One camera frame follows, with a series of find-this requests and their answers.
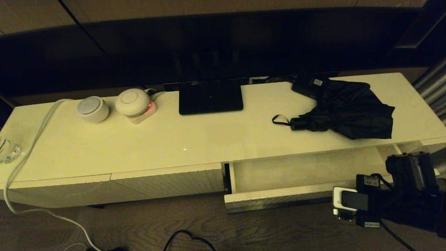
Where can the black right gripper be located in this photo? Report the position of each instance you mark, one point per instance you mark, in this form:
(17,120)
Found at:
(374,205)

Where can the white ribbed drawer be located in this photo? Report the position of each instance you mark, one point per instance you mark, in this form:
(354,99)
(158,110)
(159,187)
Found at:
(296,174)

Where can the black folding umbrella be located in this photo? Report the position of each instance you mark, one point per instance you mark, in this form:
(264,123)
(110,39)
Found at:
(352,111)

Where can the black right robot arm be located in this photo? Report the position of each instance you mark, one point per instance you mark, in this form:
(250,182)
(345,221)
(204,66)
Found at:
(414,195)

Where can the white TV cabinet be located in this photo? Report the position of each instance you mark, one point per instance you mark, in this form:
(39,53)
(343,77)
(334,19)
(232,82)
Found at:
(174,139)

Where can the narrow white ribbed door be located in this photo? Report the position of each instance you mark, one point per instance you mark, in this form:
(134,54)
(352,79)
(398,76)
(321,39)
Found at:
(428,146)

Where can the black set-top box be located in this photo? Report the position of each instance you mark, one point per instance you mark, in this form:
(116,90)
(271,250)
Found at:
(306,87)

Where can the grey curtain folds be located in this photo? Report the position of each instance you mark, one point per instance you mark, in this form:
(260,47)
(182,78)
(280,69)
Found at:
(432,87)

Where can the white ribbed cabinet door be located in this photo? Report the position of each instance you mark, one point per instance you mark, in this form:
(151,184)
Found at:
(167,183)

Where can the black flat television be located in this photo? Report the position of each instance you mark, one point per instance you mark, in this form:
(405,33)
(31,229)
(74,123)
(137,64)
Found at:
(209,45)

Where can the white power strip red light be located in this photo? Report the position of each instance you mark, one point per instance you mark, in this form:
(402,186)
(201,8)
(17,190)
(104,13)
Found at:
(149,112)

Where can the white domed round device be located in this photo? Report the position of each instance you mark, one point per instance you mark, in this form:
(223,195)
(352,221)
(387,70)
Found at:
(132,101)

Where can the white round speaker grey top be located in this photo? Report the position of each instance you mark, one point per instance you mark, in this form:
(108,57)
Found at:
(92,110)

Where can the white plain cabinet panel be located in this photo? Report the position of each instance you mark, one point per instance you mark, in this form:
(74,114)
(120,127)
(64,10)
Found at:
(52,193)

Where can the clear glass object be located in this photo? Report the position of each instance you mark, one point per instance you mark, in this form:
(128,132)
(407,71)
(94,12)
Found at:
(8,151)

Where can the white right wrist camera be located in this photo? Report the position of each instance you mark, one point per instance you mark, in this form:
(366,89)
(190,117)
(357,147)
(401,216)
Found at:
(348,199)

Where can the black television base plate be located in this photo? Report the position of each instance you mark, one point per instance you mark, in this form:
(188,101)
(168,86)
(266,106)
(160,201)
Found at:
(209,99)

